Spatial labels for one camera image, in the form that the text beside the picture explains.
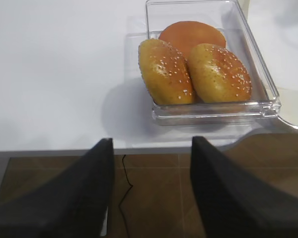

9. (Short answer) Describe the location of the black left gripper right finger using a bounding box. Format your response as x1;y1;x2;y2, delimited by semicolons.
190;136;298;238

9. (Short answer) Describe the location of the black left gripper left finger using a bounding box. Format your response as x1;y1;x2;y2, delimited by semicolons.
0;138;114;238

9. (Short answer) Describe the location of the white metal tray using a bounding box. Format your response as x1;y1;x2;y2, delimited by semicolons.
238;0;298;131

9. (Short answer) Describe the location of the right sesame bun top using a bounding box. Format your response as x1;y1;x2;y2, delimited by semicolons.
187;44;252;103

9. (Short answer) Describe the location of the sesame bun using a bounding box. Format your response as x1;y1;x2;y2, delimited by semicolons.
187;44;252;103
138;39;195;105

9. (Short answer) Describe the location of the clear bun container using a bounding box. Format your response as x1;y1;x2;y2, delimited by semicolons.
124;0;282;126

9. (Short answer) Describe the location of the left sesame bun top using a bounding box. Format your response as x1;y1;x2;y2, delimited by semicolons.
138;39;195;105

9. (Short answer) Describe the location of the plain orange bun bottom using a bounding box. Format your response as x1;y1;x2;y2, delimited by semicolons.
159;21;226;58

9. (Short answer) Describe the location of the thin black cable on floor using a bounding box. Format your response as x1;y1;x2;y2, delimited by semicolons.
118;154;134;238

